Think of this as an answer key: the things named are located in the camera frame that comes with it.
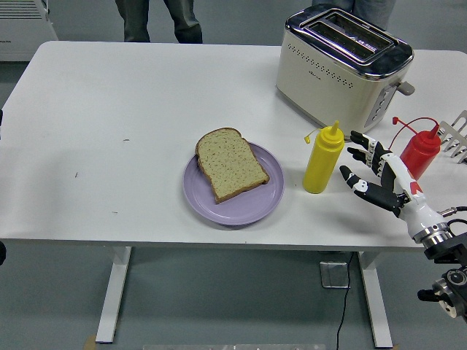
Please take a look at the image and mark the metal floor socket box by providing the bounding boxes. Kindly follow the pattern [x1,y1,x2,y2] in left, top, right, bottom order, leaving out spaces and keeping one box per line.
[320,260,351,289]

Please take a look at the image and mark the black floor cable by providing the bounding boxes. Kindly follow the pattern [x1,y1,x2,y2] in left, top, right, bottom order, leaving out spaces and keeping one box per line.
[335,253,355,350]

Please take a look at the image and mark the yellow squeeze bottle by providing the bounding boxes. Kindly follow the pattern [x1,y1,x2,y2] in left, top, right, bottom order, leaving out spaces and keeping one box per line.
[302,120,345,195]

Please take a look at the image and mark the red squeeze bottle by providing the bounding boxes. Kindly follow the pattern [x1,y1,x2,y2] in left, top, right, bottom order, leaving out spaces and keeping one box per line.
[387,116,441,182]

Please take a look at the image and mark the white appliance with vents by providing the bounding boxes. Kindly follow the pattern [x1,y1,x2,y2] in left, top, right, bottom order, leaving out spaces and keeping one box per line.
[0,0,59,62]

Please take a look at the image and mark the person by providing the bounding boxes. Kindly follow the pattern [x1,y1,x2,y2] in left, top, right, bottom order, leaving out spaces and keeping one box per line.
[115,0,204,44]

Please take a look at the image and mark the purple plate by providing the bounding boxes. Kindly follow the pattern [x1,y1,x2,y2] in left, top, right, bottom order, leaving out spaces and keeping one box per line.
[182,141,285,226]

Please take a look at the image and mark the silver metal tongs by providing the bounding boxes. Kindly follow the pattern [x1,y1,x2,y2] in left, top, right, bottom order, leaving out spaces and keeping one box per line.
[436,109,467,165]

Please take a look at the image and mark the cream and chrome toaster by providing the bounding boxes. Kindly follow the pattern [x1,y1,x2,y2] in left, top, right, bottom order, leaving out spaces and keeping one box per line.
[274,3,416,142]

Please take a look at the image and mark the bread slice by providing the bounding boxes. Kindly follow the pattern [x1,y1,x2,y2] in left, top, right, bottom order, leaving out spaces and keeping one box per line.
[195,144,216,194]
[196,127,271,204]

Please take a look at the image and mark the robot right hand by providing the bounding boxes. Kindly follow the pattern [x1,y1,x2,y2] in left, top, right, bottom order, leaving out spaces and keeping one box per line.
[339,130,448,238]

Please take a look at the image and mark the white table leg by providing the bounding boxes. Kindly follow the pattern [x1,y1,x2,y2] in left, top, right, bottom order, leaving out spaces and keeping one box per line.
[95,246,132,344]
[357,251,394,349]

